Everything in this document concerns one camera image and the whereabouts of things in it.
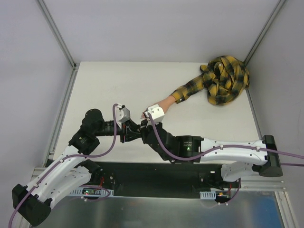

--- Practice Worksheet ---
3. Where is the aluminium frame post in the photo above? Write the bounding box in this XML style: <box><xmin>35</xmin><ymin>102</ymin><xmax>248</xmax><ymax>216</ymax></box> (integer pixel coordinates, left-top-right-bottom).
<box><xmin>36</xmin><ymin>0</ymin><xmax>77</xmax><ymax>70</ymax></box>
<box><xmin>244</xmin><ymin>0</ymin><xmax>288</xmax><ymax>66</ymax></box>

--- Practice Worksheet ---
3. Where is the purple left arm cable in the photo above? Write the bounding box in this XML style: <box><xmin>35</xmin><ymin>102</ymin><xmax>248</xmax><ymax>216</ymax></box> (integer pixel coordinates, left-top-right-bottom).
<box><xmin>8</xmin><ymin>103</ymin><xmax>119</xmax><ymax>228</ymax></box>

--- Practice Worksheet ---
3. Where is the left aluminium frame post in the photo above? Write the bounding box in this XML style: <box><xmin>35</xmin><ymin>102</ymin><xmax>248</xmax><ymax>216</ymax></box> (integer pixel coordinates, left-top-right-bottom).
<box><xmin>36</xmin><ymin>0</ymin><xmax>77</xmax><ymax>70</ymax></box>

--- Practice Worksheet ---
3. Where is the yellow plaid shirt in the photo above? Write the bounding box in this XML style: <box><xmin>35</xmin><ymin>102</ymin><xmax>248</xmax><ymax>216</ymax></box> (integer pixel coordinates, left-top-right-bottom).
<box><xmin>171</xmin><ymin>56</ymin><xmax>250</xmax><ymax>105</ymax></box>

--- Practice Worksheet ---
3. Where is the right white cable duct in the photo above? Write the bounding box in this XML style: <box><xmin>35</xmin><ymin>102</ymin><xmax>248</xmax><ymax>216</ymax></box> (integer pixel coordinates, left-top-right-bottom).
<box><xmin>199</xmin><ymin>190</ymin><xmax>231</xmax><ymax>200</ymax></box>

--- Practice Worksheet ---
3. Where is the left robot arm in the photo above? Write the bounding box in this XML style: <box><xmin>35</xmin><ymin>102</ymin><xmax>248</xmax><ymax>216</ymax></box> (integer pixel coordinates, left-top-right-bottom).
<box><xmin>9</xmin><ymin>104</ymin><xmax>131</xmax><ymax>227</ymax></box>

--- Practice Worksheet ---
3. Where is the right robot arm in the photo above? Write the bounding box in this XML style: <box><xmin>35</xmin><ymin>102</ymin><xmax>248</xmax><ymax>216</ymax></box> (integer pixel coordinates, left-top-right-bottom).
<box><xmin>140</xmin><ymin>121</ymin><xmax>283</xmax><ymax>188</ymax></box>

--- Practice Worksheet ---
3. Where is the mannequin hand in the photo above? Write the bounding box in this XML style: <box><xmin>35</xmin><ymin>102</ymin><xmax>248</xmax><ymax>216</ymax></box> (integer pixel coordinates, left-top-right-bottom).
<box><xmin>146</xmin><ymin>95</ymin><xmax>176</xmax><ymax>114</ymax></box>

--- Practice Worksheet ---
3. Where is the white cable duct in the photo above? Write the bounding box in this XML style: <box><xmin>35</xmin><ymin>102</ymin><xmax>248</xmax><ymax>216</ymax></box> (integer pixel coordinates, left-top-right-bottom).
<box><xmin>199</xmin><ymin>190</ymin><xmax>231</xmax><ymax>200</ymax></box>
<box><xmin>68</xmin><ymin>187</ymin><xmax>114</xmax><ymax>198</ymax></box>

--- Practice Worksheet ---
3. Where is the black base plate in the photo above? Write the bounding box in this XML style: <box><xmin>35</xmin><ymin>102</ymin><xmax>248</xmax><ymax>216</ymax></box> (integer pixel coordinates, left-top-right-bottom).
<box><xmin>80</xmin><ymin>161</ymin><xmax>239</xmax><ymax>199</ymax></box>

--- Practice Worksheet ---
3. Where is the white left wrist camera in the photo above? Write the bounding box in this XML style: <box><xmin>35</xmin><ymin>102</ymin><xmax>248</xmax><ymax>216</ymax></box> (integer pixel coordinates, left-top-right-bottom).
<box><xmin>115</xmin><ymin>104</ymin><xmax>131</xmax><ymax>124</ymax></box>

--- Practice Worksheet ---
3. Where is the left white cable duct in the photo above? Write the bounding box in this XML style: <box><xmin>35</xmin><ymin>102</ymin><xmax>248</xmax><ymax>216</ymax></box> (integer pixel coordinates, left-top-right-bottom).
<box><xmin>68</xmin><ymin>187</ymin><xmax>114</xmax><ymax>198</ymax></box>

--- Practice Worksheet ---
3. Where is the right aluminium frame post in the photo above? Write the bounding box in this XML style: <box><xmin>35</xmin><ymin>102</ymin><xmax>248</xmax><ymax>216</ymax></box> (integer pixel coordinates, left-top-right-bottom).
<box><xmin>244</xmin><ymin>0</ymin><xmax>288</xmax><ymax>66</ymax></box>

